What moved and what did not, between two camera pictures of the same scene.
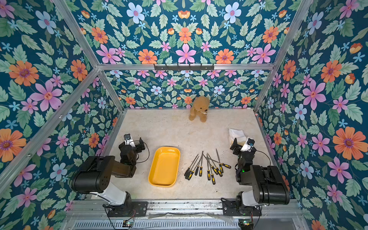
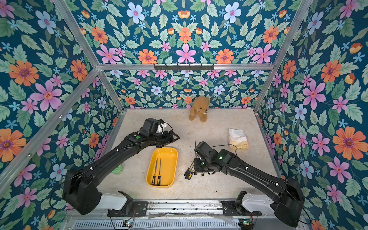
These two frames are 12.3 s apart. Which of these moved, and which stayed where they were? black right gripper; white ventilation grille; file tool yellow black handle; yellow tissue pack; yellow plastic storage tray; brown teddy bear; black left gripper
Moved: black right gripper; file tool yellow black handle; black left gripper
Stayed: yellow plastic storage tray; yellow tissue pack; brown teddy bear; white ventilation grille
